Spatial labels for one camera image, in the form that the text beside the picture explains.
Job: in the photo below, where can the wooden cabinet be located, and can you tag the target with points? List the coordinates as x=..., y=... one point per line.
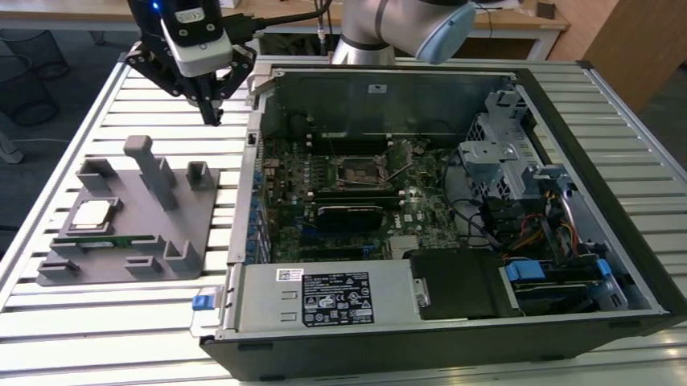
x=639, y=48

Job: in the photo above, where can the white box with print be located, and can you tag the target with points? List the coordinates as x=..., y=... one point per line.
x=230, y=3

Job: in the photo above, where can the wooden desk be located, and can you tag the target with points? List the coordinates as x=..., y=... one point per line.
x=53, y=16
x=525, y=22

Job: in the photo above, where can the black graphics card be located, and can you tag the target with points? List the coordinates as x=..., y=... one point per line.
x=348, y=221

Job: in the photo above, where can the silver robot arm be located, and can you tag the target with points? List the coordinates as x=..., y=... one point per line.
x=364, y=24

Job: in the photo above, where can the silver CPU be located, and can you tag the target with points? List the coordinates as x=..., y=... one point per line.
x=92, y=213

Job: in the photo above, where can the grey parts rack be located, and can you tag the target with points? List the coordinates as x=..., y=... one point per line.
x=138, y=225

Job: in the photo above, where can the silver chipset heat sink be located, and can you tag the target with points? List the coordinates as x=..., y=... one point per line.
x=404, y=246

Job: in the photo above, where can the brown board connector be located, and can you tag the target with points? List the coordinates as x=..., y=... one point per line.
x=272, y=163

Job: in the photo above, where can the black expansion slot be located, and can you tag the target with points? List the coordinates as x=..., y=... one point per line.
x=332, y=253

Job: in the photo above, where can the black mesh waste basket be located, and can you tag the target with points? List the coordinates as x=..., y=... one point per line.
x=24, y=96
x=37, y=48

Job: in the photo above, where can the grey metal brace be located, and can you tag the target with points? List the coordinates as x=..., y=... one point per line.
x=579, y=221

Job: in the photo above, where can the black RAM slot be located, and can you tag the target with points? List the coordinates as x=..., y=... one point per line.
x=356, y=196
x=348, y=137
x=348, y=142
x=356, y=201
x=356, y=192
x=348, y=152
x=348, y=147
x=356, y=205

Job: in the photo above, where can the metal disk bay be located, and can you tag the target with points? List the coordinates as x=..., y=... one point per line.
x=611, y=293

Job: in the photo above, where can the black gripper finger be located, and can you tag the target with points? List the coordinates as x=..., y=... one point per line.
x=154, y=68
x=238, y=68

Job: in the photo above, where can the white desk leg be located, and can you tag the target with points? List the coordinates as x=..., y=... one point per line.
x=8, y=150

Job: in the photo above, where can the small black box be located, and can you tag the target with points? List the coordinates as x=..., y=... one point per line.
x=545, y=11

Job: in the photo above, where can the silver power supply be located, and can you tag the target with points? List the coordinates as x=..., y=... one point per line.
x=257, y=297

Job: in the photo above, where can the blue bay latch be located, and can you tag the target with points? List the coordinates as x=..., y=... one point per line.
x=601, y=268

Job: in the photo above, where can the black plastic shroud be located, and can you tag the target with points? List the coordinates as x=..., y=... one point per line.
x=461, y=285

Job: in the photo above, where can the blue case latch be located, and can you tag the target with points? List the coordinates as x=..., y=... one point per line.
x=201, y=302

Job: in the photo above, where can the CPU socket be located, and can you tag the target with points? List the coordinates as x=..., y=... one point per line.
x=358, y=173

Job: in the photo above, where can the black PC case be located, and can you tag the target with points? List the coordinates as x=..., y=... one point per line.
x=429, y=354

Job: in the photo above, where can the green motherboard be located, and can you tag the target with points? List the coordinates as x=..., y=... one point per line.
x=429, y=201

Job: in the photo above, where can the blue disk carrier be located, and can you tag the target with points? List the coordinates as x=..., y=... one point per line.
x=525, y=271

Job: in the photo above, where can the green RAM stick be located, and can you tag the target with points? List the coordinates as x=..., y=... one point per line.
x=124, y=240

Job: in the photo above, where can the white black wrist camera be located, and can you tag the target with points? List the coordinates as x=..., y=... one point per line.
x=201, y=48

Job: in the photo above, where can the silver drive cage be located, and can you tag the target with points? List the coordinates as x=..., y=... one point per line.
x=480, y=157

